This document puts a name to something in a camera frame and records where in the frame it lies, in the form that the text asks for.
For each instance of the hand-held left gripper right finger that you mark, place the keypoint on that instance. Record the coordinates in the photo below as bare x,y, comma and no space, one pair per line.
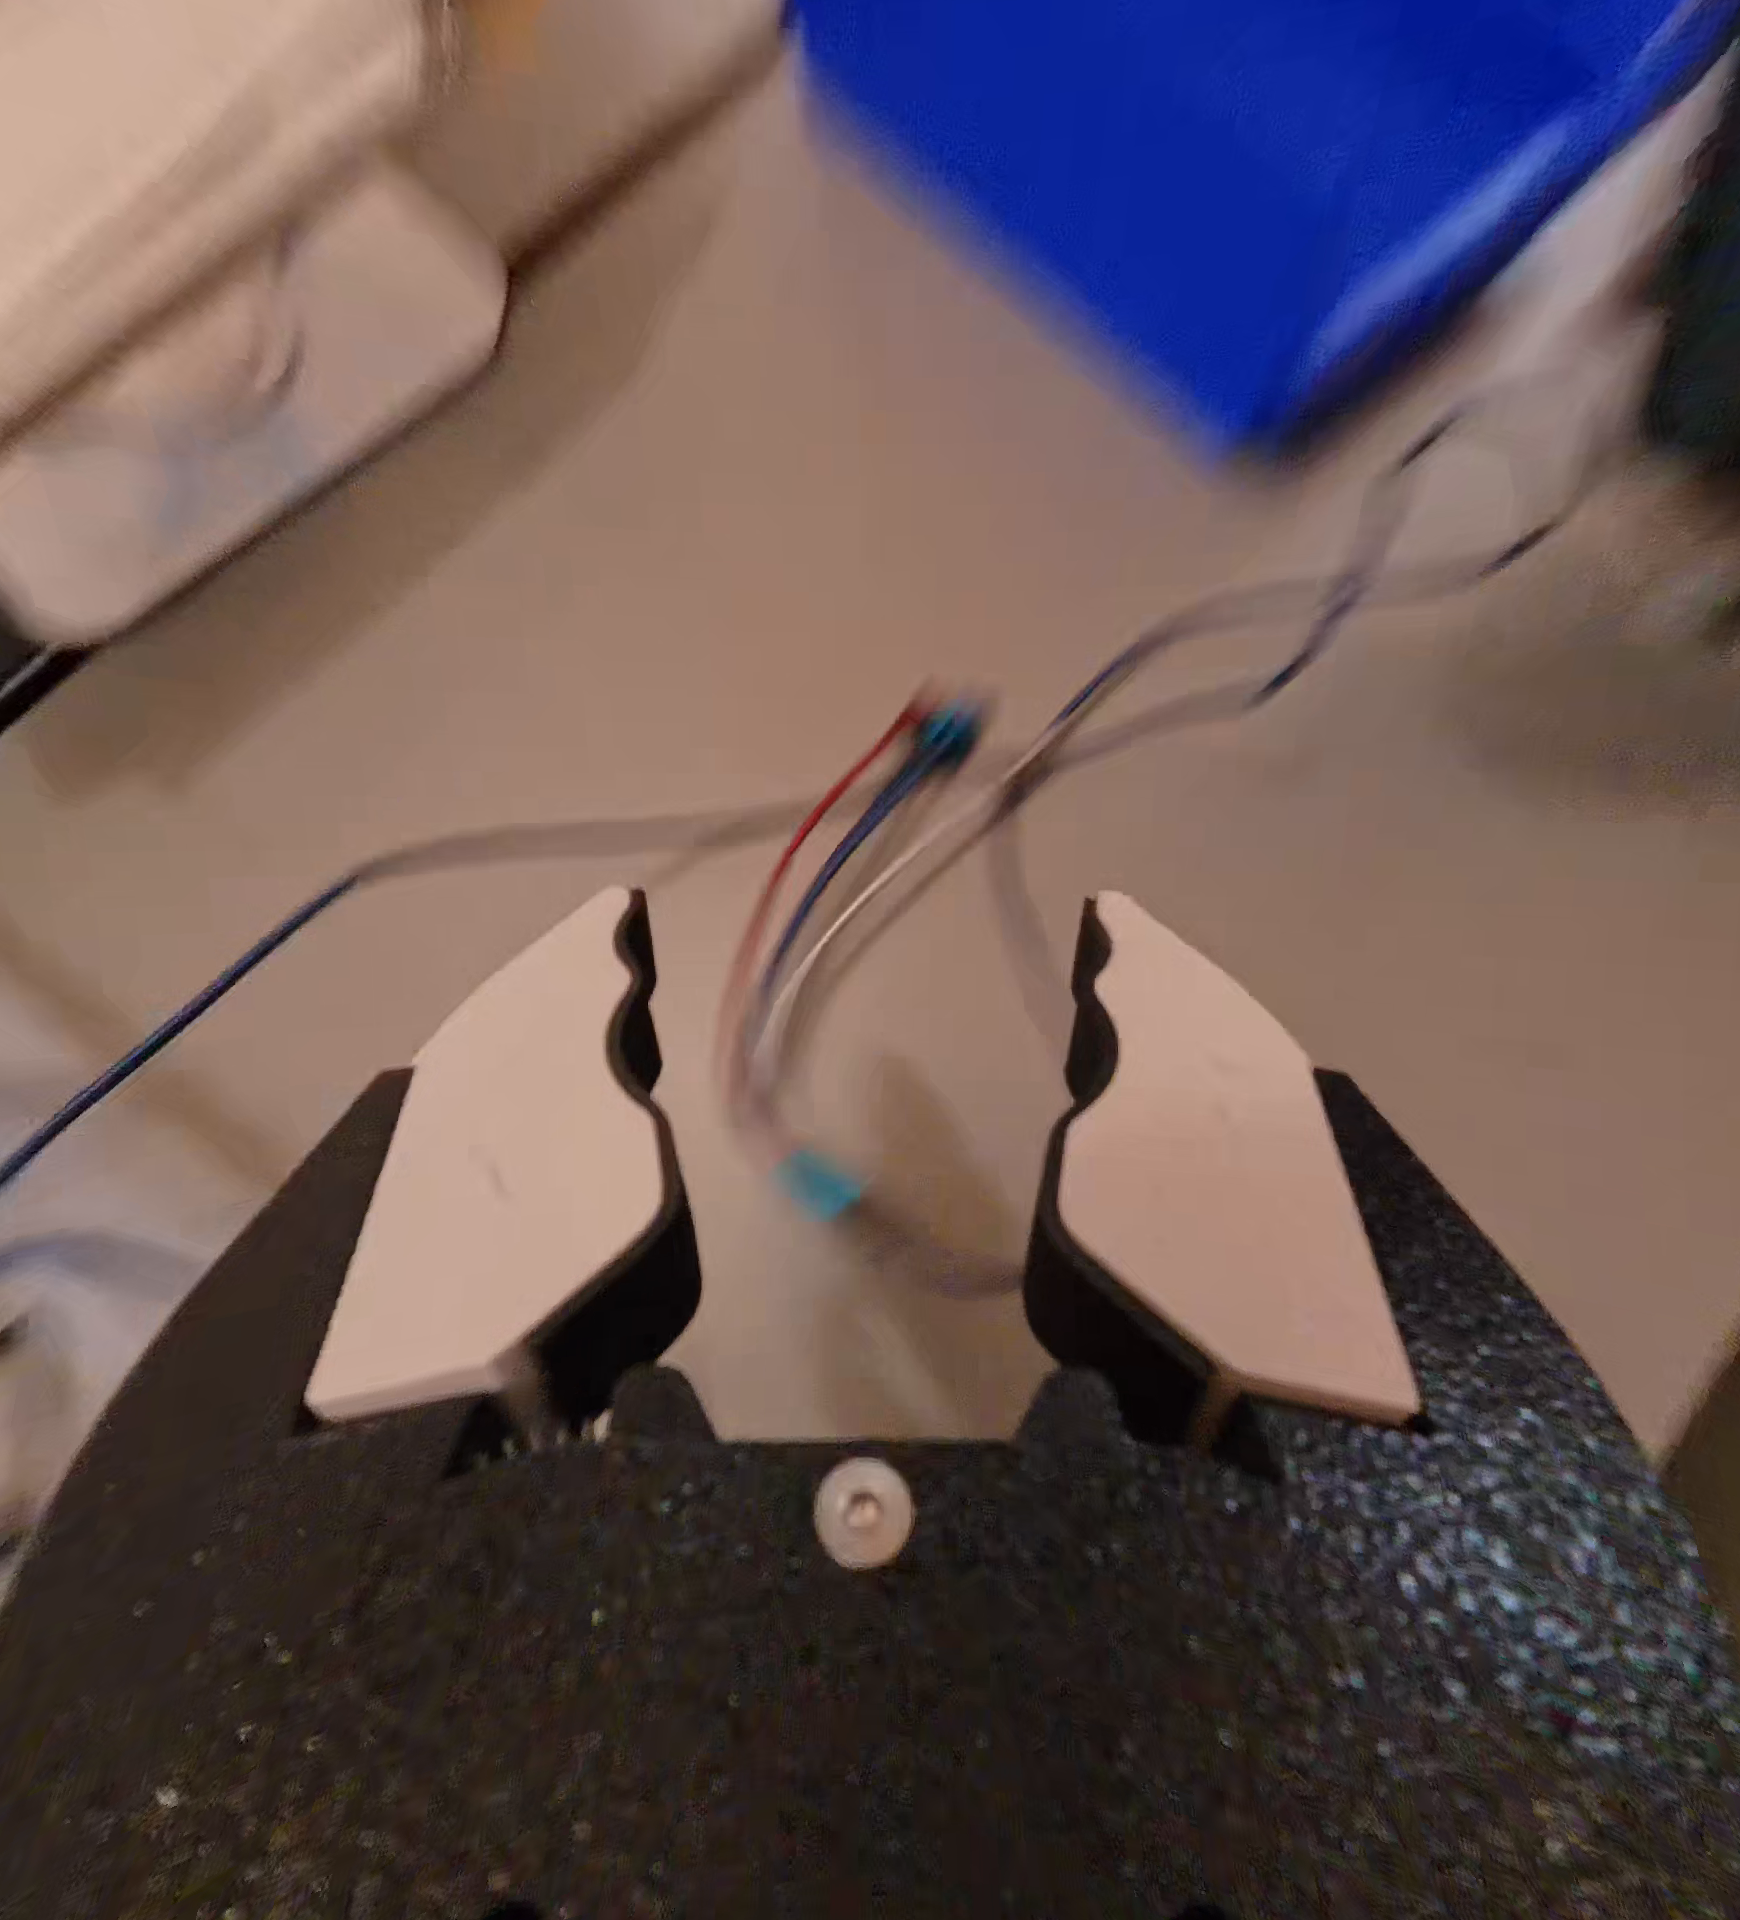
1230,1184

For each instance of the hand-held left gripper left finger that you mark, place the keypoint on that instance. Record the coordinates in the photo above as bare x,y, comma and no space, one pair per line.
512,1171

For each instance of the grey desk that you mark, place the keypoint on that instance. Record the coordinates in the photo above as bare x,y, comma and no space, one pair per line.
812,525

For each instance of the instruction sheet on stand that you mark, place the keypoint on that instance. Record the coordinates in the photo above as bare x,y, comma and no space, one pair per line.
284,374

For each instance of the blue plastic bin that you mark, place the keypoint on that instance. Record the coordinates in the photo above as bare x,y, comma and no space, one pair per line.
1184,195

